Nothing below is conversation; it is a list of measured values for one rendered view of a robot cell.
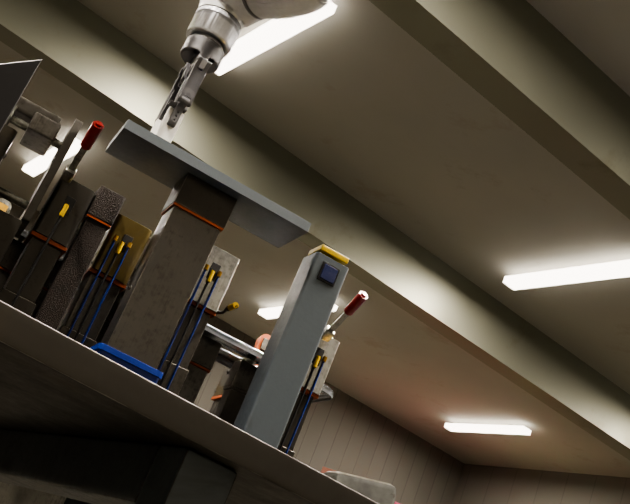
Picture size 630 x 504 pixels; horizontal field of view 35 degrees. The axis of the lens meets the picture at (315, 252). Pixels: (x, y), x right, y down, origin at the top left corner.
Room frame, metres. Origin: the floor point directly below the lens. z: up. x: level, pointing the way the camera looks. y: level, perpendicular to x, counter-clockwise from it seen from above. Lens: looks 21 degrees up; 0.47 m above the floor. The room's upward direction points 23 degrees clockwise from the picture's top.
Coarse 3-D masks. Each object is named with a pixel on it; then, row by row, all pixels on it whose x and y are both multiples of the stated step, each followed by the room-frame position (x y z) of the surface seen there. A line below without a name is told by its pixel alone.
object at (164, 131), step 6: (168, 108) 1.57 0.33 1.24; (168, 114) 1.57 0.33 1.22; (162, 120) 1.57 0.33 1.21; (180, 120) 1.58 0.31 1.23; (162, 126) 1.57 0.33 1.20; (168, 126) 1.58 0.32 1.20; (156, 132) 1.57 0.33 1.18; (162, 132) 1.57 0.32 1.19; (168, 132) 1.58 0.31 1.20; (174, 132) 1.58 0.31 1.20; (168, 138) 1.58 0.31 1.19
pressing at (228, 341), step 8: (24, 232) 1.81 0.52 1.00; (208, 328) 1.93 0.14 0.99; (216, 328) 1.93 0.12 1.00; (208, 336) 2.01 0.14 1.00; (216, 336) 1.98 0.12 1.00; (224, 336) 1.94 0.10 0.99; (232, 336) 1.95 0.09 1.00; (224, 344) 2.02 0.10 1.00; (232, 344) 1.99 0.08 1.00; (240, 344) 1.95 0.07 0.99; (248, 344) 1.96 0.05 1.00; (224, 352) 2.08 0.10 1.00; (240, 352) 2.03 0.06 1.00; (248, 352) 2.00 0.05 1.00; (256, 352) 1.96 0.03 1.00; (216, 360) 2.13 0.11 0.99; (224, 360) 2.13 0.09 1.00; (232, 360) 2.12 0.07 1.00; (256, 360) 2.04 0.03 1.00; (328, 392) 2.02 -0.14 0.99; (320, 400) 2.11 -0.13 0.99
